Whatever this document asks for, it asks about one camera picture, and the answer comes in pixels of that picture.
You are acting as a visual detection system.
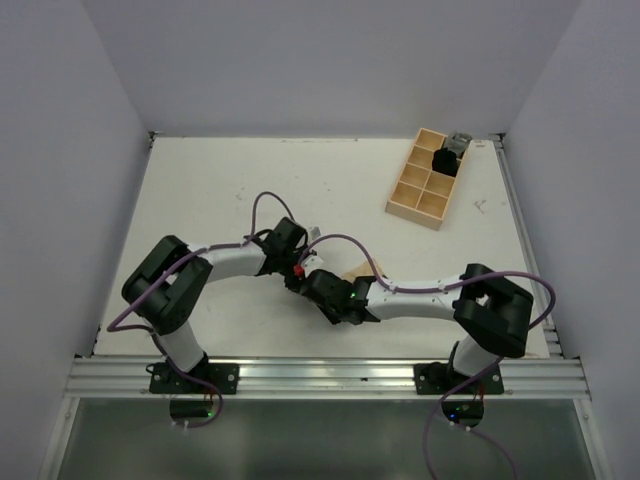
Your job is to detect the beige underwear with navy trim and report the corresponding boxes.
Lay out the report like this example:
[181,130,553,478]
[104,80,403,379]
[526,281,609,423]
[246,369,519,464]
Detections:
[341,258,387,282]

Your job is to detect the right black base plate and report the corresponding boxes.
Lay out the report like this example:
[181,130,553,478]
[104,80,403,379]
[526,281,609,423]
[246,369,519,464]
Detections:
[413,362,505,395]

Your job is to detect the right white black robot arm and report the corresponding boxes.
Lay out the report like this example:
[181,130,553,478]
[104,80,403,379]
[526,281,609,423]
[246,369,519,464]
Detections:
[300,264,533,393]

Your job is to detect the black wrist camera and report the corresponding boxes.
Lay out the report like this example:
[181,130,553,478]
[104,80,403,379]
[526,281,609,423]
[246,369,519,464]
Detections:
[295,255,353,305]
[266,217,321,254]

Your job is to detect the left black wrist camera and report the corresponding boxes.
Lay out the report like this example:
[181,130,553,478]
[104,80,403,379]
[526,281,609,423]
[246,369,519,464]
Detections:
[266,217,321,254]

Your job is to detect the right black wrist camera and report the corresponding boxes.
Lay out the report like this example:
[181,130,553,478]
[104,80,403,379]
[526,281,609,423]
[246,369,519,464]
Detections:
[295,255,353,305]

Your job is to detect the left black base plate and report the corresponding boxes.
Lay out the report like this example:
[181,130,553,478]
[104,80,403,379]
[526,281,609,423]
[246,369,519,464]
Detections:
[145,362,240,395]

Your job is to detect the aluminium rail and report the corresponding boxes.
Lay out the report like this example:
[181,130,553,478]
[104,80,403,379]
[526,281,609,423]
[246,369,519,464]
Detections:
[64,356,591,400]
[492,133,565,359]

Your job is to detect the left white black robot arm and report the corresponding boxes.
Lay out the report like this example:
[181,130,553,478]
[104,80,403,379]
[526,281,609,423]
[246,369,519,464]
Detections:
[108,230,308,393]

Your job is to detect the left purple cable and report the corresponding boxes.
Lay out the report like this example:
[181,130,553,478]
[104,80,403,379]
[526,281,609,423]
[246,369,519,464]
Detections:
[106,190,306,429]

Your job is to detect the aluminium front rail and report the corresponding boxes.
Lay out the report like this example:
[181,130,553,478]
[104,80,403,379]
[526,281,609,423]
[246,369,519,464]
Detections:
[64,356,591,400]

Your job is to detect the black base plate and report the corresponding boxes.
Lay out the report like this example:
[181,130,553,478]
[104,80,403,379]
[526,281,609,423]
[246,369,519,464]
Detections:
[413,362,505,395]
[145,362,240,395]

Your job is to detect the aluminium right side rail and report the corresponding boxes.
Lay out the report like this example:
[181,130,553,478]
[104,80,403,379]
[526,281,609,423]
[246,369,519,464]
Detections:
[492,133,565,359]

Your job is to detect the wooden compartment organizer box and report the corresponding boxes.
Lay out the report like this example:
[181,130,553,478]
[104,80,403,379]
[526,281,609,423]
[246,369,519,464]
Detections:
[385,128,470,231]

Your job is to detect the rolled black garment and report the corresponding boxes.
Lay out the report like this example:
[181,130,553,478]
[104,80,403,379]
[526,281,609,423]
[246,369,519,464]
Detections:
[432,148,459,177]

